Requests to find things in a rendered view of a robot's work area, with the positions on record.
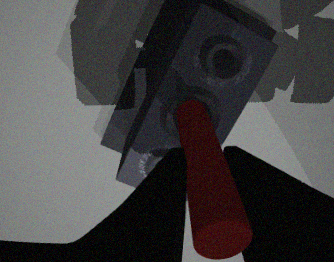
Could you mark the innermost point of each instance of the dark red peg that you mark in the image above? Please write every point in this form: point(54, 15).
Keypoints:
point(219, 224)

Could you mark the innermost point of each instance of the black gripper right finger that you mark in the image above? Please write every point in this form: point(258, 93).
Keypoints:
point(290, 221)

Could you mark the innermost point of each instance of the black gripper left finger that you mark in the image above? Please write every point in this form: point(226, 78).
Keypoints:
point(147, 227)

